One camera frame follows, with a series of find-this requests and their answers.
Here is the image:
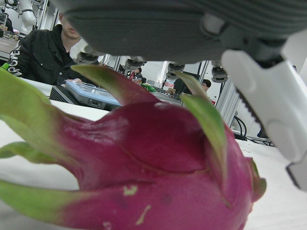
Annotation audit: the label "person with glasses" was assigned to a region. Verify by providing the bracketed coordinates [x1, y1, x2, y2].
[201, 79, 213, 96]

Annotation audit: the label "aluminium frame post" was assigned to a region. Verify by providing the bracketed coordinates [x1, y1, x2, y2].
[215, 59, 241, 127]

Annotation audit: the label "white grey left robot hand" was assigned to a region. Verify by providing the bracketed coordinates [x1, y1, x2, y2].
[49, 0, 307, 192]

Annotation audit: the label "pink dragon fruit green scales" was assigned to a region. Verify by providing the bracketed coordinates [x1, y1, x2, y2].
[0, 63, 267, 230]

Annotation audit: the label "black floor cable bundle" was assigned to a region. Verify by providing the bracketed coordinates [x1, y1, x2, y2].
[230, 115, 274, 147]

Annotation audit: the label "blue teach pendant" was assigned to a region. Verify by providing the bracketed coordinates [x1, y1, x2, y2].
[64, 80, 123, 111]

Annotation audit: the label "black equipment box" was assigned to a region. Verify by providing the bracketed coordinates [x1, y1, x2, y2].
[49, 85, 83, 105]

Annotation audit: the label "person in black jacket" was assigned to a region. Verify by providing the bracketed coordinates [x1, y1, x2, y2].
[6, 11, 99, 86]

